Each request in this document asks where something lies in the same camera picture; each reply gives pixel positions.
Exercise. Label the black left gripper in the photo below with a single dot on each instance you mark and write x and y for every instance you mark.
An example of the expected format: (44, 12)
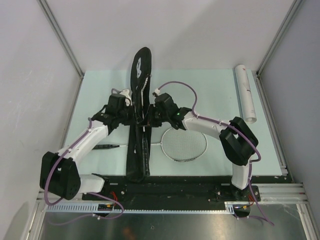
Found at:
(132, 121)

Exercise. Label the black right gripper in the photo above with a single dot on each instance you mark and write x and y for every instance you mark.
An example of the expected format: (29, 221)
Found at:
(152, 122)

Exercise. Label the black Crossway racket bag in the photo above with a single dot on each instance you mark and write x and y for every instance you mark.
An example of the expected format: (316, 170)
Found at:
(139, 142)

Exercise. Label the white shuttlecock tube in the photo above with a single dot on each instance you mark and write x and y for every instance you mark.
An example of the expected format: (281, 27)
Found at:
(245, 94)

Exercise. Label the black white badminton racket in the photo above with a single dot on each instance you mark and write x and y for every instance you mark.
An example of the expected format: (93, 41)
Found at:
(188, 145)

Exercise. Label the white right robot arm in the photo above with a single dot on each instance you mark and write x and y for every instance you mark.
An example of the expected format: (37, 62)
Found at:
(237, 140)

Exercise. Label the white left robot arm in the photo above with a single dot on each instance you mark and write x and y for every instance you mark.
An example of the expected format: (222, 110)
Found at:
(59, 174)

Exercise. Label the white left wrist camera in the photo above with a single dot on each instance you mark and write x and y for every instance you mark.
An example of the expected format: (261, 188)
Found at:
(127, 94)

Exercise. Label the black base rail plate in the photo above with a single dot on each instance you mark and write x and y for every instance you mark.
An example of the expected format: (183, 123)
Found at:
(175, 193)

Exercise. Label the white slotted cable duct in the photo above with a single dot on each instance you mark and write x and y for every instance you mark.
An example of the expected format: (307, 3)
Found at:
(102, 208)

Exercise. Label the left aluminium frame post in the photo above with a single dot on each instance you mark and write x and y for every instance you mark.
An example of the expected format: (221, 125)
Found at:
(50, 16)

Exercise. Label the aluminium frame post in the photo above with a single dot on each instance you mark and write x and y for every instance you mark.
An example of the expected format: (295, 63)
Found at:
(280, 34)
(50, 16)

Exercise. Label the aluminium frame rail right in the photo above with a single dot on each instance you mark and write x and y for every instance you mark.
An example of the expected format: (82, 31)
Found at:
(285, 191)

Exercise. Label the right aluminium frame post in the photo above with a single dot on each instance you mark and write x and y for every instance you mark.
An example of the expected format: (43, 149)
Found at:
(280, 34)

